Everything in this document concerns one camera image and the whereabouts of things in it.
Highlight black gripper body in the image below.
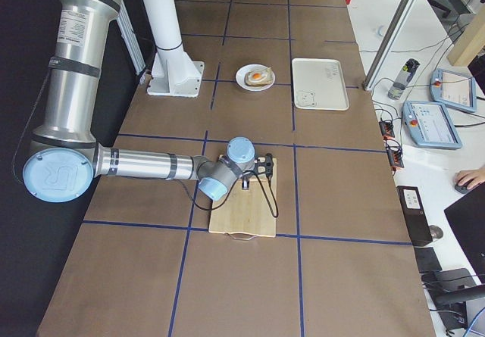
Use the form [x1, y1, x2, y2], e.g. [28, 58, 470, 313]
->
[241, 175, 250, 190]

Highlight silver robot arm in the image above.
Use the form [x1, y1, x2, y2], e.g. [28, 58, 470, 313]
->
[23, 0, 255, 202]

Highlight white round plate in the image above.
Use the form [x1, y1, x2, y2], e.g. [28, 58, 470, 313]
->
[236, 64, 276, 92]

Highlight person's hand on mouse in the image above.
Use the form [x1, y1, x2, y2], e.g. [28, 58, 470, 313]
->
[454, 167, 485, 190]

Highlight wooden cutting board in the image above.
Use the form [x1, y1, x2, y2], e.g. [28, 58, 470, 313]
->
[208, 157, 279, 240]

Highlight bottom toast slice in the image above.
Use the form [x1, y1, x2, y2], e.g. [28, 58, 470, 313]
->
[244, 67, 274, 86]

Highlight fried egg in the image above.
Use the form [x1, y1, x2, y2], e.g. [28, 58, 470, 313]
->
[246, 70, 268, 83]

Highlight cream bear serving tray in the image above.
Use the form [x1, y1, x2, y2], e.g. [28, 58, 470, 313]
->
[292, 58, 349, 111]

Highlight black rectangular box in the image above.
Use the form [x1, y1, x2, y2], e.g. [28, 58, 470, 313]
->
[396, 186, 433, 247]

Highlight clear water bottle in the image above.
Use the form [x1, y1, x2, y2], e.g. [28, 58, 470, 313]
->
[387, 58, 420, 100]

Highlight lower teach pendant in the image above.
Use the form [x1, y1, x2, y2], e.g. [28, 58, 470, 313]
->
[402, 101, 462, 150]

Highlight teach pendant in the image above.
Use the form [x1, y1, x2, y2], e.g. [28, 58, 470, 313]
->
[402, 101, 462, 150]
[430, 68, 477, 113]

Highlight black computer mouse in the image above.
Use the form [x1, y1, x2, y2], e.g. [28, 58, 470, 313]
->
[454, 182, 470, 195]

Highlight black monitor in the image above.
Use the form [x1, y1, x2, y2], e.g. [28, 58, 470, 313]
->
[444, 187, 485, 282]

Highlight upper teach pendant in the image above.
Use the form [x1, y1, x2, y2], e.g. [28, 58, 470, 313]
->
[430, 68, 477, 113]

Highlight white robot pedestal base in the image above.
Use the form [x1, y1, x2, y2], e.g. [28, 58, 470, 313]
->
[143, 0, 205, 98]

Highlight orange black connector cable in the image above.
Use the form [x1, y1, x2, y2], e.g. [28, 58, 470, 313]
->
[373, 101, 405, 171]

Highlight aluminium frame post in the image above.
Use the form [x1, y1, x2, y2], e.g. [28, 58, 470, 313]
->
[362, 0, 417, 91]

